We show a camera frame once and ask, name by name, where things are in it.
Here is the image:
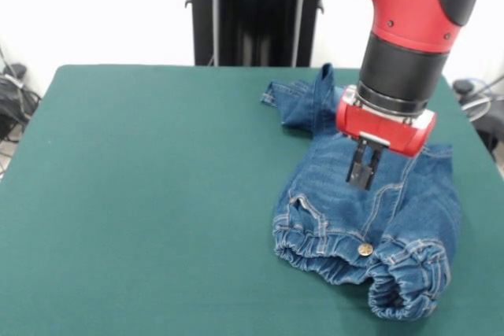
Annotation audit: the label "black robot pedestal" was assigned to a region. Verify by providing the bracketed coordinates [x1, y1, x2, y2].
[183, 0, 326, 68]

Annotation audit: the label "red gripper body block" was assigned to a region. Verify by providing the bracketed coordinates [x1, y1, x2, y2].
[335, 83, 438, 158]

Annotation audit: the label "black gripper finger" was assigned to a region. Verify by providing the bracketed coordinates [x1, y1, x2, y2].
[360, 146, 384, 192]
[345, 139, 369, 187]

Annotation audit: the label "dark green table cloth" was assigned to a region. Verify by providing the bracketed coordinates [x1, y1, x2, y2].
[0, 63, 504, 336]

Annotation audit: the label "blue denim jeans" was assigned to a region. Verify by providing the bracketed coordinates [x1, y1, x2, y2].
[259, 62, 462, 321]

